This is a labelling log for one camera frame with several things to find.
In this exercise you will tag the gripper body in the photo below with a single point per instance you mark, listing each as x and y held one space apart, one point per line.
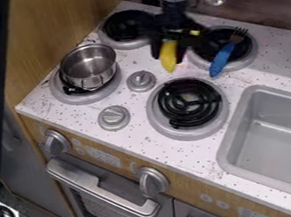
176 20

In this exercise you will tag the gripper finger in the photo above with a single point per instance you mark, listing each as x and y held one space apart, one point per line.
156 48
181 50

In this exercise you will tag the yellow toy banana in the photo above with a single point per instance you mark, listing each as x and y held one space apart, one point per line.
168 56

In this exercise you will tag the blue brush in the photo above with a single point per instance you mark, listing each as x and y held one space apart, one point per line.
221 59

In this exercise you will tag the toy stove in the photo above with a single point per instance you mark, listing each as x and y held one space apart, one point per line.
187 105

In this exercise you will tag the silver pot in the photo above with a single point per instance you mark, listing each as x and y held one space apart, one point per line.
87 65

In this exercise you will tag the toy sink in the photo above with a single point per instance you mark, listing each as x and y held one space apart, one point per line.
274 144

